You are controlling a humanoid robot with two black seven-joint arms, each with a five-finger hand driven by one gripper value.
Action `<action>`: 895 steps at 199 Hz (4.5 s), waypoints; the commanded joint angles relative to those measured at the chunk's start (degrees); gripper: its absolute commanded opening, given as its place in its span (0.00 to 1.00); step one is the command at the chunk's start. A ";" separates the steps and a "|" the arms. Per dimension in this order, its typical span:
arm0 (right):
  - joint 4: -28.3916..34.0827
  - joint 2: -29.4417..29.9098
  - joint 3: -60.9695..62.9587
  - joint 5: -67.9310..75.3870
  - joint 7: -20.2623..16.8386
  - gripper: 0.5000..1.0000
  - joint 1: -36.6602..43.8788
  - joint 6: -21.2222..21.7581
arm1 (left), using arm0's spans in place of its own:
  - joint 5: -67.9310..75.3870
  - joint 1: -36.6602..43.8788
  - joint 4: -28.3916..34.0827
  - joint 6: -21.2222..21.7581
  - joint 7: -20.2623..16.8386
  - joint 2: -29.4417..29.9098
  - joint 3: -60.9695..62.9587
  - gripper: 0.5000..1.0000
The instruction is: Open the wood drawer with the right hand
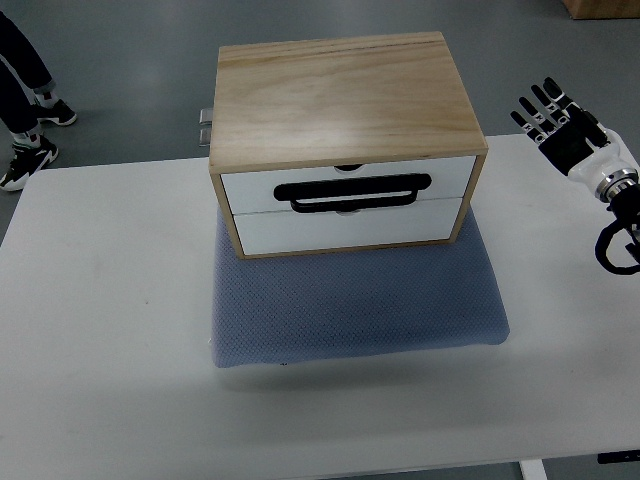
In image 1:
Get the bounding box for grey metal bracket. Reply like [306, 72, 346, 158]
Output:
[199, 107, 213, 146]

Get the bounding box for wooden drawer cabinet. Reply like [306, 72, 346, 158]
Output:
[209, 32, 488, 259]

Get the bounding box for blue-grey mesh cushion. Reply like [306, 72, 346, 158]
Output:
[211, 216, 510, 368]

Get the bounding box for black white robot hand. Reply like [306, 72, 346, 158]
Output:
[511, 77, 639, 202]

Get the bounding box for black table control panel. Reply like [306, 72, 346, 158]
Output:
[597, 450, 640, 465]

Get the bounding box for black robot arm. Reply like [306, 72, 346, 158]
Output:
[594, 167, 639, 276]

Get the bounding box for black white sneaker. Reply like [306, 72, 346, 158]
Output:
[1, 136, 59, 192]

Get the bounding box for cardboard box corner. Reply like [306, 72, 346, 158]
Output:
[562, 0, 639, 20]

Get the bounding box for black drawer handle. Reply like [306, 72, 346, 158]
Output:
[273, 173, 432, 214]

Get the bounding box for white table leg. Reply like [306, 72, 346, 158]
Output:
[519, 459, 548, 480]

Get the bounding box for white drawer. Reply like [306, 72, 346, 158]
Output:
[221, 156, 476, 215]
[235, 198, 461, 255]

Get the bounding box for person's dark trouser legs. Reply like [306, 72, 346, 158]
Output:
[1, 13, 56, 136]

